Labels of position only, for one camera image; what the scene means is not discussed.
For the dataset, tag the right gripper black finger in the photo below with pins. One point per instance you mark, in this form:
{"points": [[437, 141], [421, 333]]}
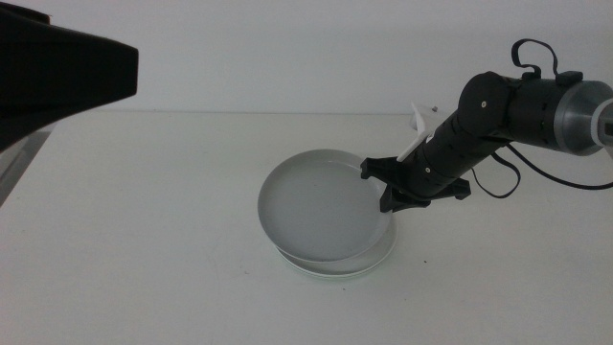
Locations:
{"points": [[390, 201], [416, 205]]}

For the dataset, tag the grey shallow bowl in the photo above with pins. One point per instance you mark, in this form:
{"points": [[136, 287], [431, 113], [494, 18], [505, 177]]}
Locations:
{"points": [[316, 211]]}

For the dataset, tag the white shallow bowl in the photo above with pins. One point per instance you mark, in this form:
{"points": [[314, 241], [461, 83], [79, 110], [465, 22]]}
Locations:
{"points": [[335, 268]]}

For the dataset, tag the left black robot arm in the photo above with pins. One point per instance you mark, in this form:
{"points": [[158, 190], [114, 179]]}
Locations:
{"points": [[48, 72]]}

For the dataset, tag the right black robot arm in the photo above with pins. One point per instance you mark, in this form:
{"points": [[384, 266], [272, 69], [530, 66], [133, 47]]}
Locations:
{"points": [[574, 115]]}

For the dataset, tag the pale green shallow bowl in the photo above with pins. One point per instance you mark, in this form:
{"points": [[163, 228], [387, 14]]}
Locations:
{"points": [[335, 278]]}

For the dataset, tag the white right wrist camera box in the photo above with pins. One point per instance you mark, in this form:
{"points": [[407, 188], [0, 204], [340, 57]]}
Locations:
{"points": [[421, 127]]}

